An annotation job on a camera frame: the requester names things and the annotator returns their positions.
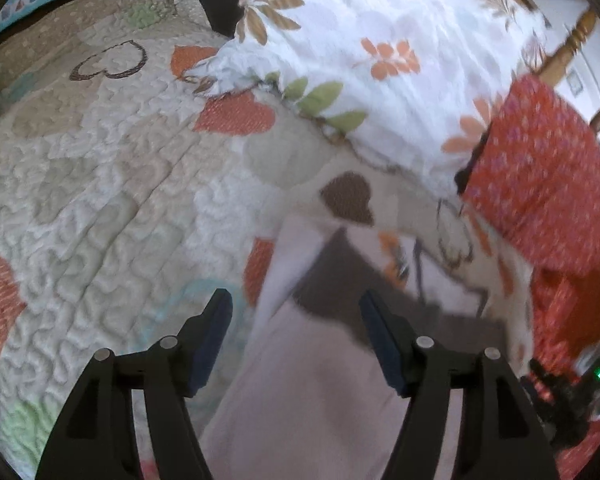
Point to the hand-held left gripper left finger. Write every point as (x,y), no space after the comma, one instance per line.
(209,342)

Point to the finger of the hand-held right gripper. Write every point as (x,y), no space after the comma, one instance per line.
(560,402)

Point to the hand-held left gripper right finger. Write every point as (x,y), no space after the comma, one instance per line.
(386,347)

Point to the pale pink small garment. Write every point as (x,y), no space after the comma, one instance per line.
(305,400)

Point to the heart-patterned quilt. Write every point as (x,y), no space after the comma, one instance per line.
(105,185)

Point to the red floral pillow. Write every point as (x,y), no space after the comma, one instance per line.
(545,175)

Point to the white floral pillow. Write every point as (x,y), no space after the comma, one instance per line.
(380,20)

